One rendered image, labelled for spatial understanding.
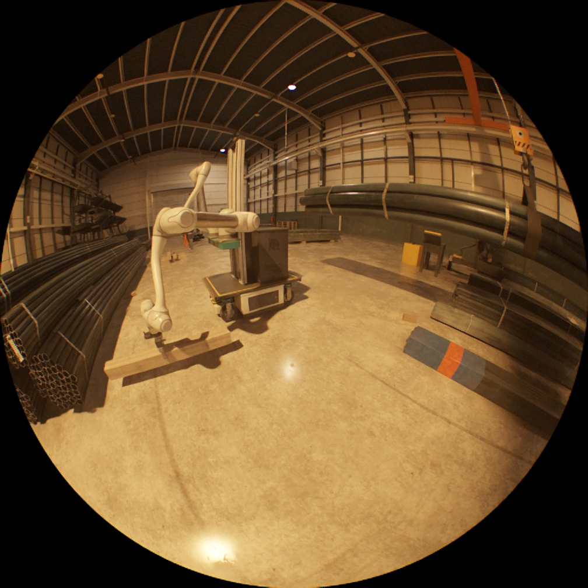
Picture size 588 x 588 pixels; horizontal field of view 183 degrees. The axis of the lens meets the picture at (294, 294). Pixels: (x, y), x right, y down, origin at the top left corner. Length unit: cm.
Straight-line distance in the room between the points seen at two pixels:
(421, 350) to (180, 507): 176
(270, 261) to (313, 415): 137
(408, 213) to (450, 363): 144
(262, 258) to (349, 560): 213
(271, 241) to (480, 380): 212
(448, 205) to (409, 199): 41
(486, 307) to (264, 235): 257
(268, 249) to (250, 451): 158
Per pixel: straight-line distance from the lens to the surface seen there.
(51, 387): 177
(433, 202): 193
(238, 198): 175
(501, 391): 168
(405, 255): 534
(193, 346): 132
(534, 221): 203
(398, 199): 204
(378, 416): 115
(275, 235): 179
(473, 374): 158
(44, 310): 165
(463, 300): 250
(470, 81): 762
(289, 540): 96
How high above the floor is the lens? 94
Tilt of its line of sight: 23 degrees down
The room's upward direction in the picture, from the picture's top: 1 degrees clockwise
